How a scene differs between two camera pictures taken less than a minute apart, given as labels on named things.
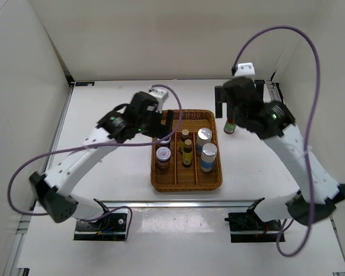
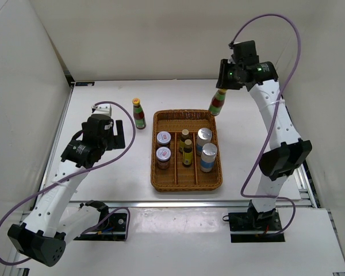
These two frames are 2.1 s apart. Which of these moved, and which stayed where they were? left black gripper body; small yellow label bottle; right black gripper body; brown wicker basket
Moved: right black gripper body; left black gripper body
Stayed: brown wicker basket; small yellow label bottle
